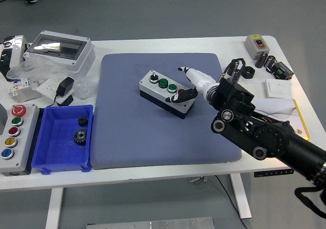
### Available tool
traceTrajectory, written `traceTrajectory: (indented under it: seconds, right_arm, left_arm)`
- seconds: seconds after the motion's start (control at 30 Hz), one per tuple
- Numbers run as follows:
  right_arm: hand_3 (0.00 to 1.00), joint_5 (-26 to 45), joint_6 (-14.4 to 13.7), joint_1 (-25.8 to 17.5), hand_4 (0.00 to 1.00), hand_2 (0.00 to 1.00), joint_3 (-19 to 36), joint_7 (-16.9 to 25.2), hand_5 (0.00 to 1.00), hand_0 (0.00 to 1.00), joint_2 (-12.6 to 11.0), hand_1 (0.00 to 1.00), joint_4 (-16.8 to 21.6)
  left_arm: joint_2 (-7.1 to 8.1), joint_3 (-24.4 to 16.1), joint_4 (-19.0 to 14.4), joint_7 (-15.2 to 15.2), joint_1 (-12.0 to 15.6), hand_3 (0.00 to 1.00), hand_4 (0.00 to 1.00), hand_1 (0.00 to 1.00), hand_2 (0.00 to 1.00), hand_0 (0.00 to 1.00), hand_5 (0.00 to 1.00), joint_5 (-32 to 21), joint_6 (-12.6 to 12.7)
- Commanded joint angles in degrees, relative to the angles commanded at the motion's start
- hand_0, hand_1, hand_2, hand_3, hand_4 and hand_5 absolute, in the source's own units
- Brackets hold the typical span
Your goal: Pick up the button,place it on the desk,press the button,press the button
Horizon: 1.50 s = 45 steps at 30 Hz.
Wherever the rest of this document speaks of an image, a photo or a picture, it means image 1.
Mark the black hexagonal nut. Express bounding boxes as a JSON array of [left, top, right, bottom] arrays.
[[242, 66, 256, 80]]

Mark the black module with green terminal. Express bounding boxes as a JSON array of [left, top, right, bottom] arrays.
[[266, 61, 295, 81]]

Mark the grey five-button control station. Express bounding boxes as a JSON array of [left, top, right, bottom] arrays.
[[0, 103, 40, 176]]

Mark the yellow and white cardboard box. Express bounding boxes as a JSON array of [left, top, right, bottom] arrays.
[[252, 98, 311, 140]]

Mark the black power adapter with cord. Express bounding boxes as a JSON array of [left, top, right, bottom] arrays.
[[47, 77, 75, 107]]

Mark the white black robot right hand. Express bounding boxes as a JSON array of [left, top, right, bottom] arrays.
[[165, 66, 218, 104]]

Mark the black cable under table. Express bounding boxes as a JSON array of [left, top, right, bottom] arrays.
[[213, 174, 249, 229]]

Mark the blue-grey fabric mat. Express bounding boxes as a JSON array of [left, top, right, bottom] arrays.
[[90, 52, 242, 170]]

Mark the clear plastic bag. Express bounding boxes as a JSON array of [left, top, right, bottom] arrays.
[[6, 55, 100, 101]]

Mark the white table leg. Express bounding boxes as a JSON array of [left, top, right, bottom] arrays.
[[45, 187, 64, 229], [230, 173, 253, 219]]

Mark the grey two-button switch box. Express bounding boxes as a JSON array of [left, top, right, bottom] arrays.
[[244, 34, 270, 61]]

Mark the grey metal plate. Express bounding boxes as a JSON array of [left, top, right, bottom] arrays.
[[86, 216, 214, 229]]

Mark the white wall switch plate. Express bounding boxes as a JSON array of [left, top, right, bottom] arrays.
[[264, 78, 292, 99]]

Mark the white enclosure with clear window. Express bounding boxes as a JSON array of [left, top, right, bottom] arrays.
[[23, 30, 96, 74]]

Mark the grey four-button control box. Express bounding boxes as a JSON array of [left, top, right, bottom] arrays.
[[139, 69, 197, 120]]

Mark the white circuit breaker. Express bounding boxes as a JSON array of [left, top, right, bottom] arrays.
[[7, 76, 43, 104]]

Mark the large black bevel gear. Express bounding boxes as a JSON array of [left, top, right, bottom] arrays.
[[72, 128, 89, 146]]

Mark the blue plastic bin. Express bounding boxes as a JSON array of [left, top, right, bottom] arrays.
[[31, 104, 94, 175]]

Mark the black desk height control panel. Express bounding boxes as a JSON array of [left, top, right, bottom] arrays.
[[254, 169, 295, 178]]

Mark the white wall socket plate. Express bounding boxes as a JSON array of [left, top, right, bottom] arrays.
[[36, 78, 73, 105]]

